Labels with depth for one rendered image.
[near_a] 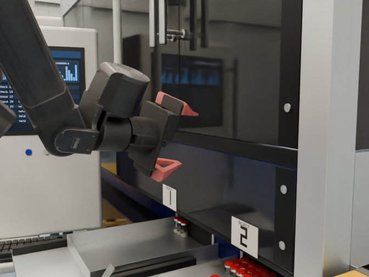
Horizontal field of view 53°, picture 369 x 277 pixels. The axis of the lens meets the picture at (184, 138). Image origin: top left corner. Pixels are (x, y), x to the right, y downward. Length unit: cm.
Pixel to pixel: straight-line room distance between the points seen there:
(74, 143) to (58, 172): 93
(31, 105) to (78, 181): 98
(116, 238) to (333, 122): 76
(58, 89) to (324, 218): 42
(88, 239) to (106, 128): 66
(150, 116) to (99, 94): 13
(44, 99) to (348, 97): 43
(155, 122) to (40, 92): 21
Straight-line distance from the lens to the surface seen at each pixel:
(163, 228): 122
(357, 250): 70
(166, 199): 107
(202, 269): 91
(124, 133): 54
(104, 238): 115
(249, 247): 77
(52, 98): 46
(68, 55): 140
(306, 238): 65
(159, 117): 59
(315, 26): 62
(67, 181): 143
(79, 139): 49
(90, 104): 52
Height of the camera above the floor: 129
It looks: 6 degrees down
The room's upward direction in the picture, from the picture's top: straight up
